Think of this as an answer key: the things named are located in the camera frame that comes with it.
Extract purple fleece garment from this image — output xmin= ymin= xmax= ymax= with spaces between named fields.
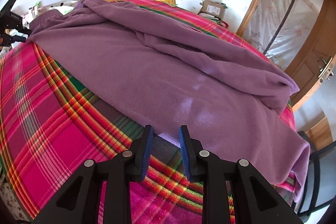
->
xmin=29 ymin=0 xmax=310 ymax=200

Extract glass top side table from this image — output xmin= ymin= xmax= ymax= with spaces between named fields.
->
xmin=22 ymin=0 xmax=78 ymax=26

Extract black mesh office chair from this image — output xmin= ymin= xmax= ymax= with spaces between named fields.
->
xmin=291 ymin=131 xmax=335 ymax=222

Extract pink plaid tablecloth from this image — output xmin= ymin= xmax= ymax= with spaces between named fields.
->
xmin=0 ymin=0 xmax=297 ymax=224

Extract red basket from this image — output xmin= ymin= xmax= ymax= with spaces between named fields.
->
xmin=198 ymin=12 xmax=229 ymax=29

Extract plastic covered door screen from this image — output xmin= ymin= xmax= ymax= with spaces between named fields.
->
xmin=243 ymin=0 xmax=324 ymax=70

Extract wooden board against wall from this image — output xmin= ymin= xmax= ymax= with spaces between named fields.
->
xmin=305 ymin=117 xmax=333 ymax=151

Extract wooden door with handle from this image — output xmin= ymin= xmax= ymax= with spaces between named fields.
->
xmin=285 ymin=0 xmax=335 ymax=111

